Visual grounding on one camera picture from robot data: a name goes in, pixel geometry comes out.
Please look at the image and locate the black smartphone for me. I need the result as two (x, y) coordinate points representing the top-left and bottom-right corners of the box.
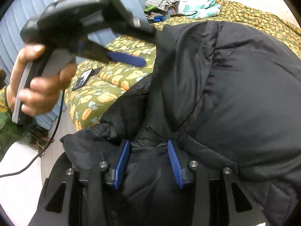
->
(72, 68), (94, 91)

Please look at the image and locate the green orange floral duvet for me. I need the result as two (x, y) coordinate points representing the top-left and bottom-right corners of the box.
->
(65, 0), (300, 131)

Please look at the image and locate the teal plaid cloth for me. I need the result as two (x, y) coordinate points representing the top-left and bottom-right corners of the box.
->
(182, 0), (221, 19)

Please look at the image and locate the black puffer jacket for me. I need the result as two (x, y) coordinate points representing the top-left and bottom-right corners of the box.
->
(62, 21), (300, 225)

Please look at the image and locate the pile of clothes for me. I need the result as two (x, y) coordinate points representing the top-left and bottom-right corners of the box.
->
(143, 0), (180, 24)

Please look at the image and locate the black cable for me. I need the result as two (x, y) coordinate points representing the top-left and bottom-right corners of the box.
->
(0, 88), (66, 179)

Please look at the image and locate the blue curtain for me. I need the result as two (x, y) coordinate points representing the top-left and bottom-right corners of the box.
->
(0, 0), (163, 131)

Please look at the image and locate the person's left hand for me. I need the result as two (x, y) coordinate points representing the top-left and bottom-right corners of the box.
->
(6, 44), (77, 117)

